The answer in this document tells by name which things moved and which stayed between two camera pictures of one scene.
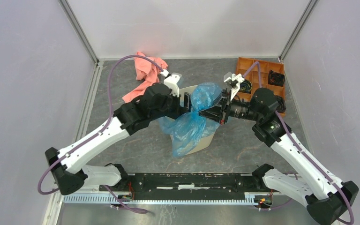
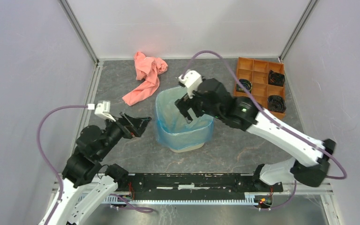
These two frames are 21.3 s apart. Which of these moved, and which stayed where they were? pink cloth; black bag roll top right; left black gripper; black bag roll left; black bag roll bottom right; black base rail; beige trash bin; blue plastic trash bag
Moved: blue plastic trash bag; beige trash bin; left black gripper
Stayed: pink cloth; black bag roll top right; black base rail; black bag roll left; black bag roll bottom right
